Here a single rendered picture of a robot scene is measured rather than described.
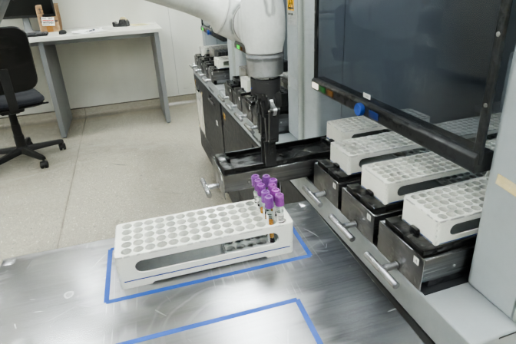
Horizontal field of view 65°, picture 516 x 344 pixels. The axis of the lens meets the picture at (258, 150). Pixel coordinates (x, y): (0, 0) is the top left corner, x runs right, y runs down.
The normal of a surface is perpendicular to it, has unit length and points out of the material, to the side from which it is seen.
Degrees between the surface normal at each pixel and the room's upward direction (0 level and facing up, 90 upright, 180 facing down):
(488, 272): 90
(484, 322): 0
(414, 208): 90
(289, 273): 0
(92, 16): 90
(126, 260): 90
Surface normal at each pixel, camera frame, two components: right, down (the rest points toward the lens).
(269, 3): 0.35, 0.20
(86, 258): -0.04, -0.92
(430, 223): -0.95, 0.16
